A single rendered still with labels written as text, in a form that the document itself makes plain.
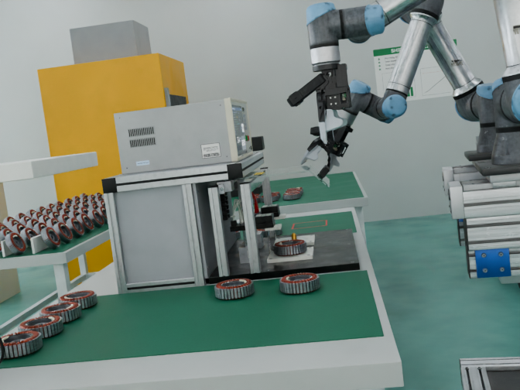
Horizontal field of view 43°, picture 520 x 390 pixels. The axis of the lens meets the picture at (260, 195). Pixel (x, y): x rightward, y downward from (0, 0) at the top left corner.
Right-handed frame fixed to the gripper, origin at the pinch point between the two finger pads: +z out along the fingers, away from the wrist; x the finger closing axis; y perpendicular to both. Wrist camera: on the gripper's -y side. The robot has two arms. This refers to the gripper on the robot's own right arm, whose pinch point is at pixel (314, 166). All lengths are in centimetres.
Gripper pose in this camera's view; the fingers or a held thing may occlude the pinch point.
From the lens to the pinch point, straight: 246.0
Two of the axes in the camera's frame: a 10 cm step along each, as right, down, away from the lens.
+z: -4.2, 8.5, 3.2
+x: 7.7, 1.5, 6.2
